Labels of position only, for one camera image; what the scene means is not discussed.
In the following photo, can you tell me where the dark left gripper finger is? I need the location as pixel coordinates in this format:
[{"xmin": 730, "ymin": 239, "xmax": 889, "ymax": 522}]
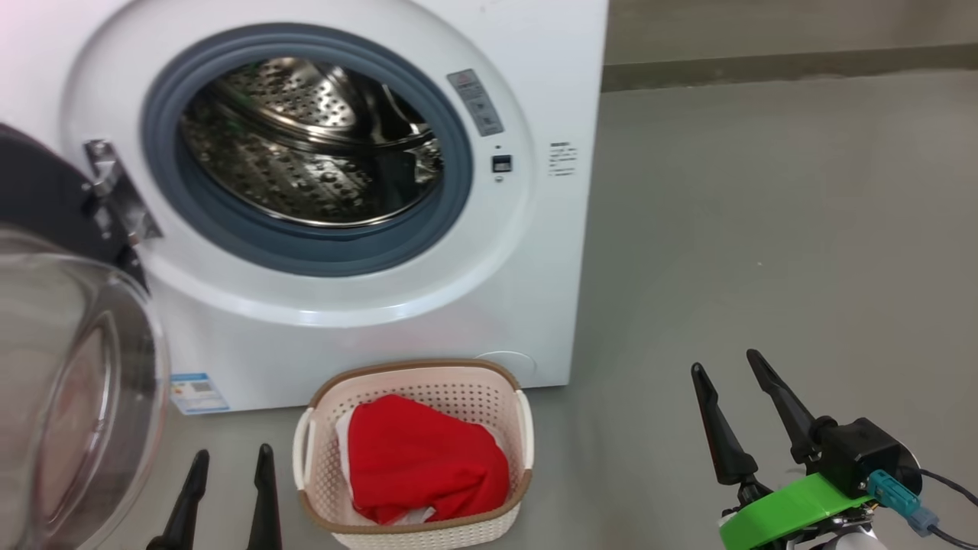
[
  {"xmin": 246, "ymin": 444, "xmax": 283, "ymax": 550},
  {"xmin": 147, "ymin": 449, "xmax": 210, "ymax": 550}
]

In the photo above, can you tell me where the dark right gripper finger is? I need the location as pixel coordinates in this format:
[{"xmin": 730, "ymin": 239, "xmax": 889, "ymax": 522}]
[
  {"xmin": 746, "ymin": 349, "xmax": 823, "ymax": 466},
  {"xmin": 691, "ymin": 362, "xmax": 760, "ymax": 488}
]

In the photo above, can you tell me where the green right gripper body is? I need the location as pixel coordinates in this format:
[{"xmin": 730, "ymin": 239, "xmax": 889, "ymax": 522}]
[{"xmin": 719, "ymin": 472, "xmax": 872, "ymax": 550}]

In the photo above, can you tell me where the red and white garment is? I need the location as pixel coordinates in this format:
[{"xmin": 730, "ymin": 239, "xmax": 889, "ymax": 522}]
[{"xmin": 336, "ymin": 393, "xmax": 511, "ymax": 526}]

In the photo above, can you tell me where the black glass washer door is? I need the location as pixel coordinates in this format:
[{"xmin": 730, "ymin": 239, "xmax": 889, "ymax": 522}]
[{"xmin": 0, "ymin": 122, "xmax": 170, "ymax": 550}]

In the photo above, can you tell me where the cream perforated laundry basket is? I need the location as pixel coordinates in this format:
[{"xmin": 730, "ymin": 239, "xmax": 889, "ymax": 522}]
[{"xmin": 293, "ymin": 359, "xmax": 535, "ymax": 550}]

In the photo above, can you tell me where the white front-load washing machine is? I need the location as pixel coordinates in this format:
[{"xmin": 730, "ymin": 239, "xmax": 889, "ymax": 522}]
[{"xmin": 0, "ymin": 0, "xmax": 610, "ymax": 417}]

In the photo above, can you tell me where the metal door hinge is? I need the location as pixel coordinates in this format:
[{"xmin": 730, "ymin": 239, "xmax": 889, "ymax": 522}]
[{"xmin": 84, "ymin": 139, "xmax": 164, "ymax": 247}]

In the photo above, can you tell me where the perforated steel washer drum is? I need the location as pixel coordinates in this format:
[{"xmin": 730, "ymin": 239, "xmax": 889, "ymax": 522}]
[{"xmin": 180, "ymin": 57, "xmax": 445, "ymax": 228}]

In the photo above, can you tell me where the blue energy label sticker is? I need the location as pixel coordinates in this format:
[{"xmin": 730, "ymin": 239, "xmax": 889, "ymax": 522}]
[{"xmin": 170, "ymin": 372, "xmax": 230, "ymax": 415}]

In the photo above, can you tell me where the round white filter cover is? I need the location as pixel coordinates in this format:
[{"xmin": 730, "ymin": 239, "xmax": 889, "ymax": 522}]
[{"xmin": 474, "ymin": 350, "xmax": 538, "ymax": 383}]

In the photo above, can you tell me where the grey warning label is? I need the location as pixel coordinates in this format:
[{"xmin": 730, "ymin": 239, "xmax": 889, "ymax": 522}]
[{"xmin": 446, "ymin": 69, "xmax": 505, "ymax": 138}]

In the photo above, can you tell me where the teal cable connector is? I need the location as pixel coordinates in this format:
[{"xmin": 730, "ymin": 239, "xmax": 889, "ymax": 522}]
[{"xmin": 867, "ymin": 470, "xmax": 939, "ymax": 535}]

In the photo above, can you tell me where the thin black cable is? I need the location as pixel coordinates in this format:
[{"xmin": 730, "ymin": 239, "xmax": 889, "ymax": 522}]
[
  {"xmin": 919, "ymin": 468, "xmax": 978, "ymax": 506},
  {"xmin": 928, "ymin": 526, "xmax": 978, "ymax": 550}
]

